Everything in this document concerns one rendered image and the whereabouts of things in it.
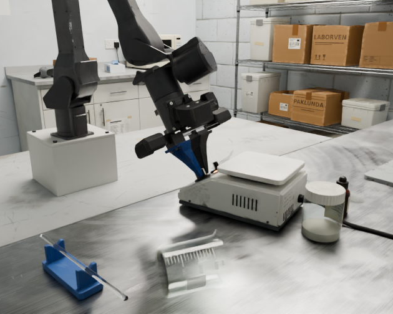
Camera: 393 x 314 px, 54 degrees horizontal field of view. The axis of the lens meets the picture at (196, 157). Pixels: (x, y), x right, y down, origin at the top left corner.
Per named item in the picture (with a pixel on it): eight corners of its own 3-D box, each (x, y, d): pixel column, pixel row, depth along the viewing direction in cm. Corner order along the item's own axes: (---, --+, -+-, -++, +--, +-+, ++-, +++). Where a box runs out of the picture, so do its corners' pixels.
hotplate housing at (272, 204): (176, 205, 71) (175, 164, 69) (212, 183, 82) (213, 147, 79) (292, 238, 60) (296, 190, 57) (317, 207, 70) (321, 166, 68)
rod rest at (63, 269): (42, 268, 52) (38, 244, 51) (65, 257, 55) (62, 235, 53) (80, 301, 46) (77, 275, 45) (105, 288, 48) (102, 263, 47)
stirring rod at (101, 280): (38, 235, 54) (123, 299, 41) (42, 232, 54) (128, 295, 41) (40, 238, 54) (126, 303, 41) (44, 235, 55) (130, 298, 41)
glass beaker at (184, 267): (158, 303, 48) (221, 287, 50) (166, 299, 42) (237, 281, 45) (147, 247, 50) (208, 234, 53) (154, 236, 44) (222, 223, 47)
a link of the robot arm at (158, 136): (118, 118, 68) (128, 107, 63) (200, 89, 77) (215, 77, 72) (137, 160, 68) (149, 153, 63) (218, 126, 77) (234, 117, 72)
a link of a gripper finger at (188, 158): (163, 152, 71) (176, 144, 66) (179, 145, 73) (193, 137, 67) (179, 186, 71) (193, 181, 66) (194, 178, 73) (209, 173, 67)
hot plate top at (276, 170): (214, 172, 65) (214, 167, 65) (245, 154, 75) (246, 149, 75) (281, 186, 59) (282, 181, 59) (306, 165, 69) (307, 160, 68)
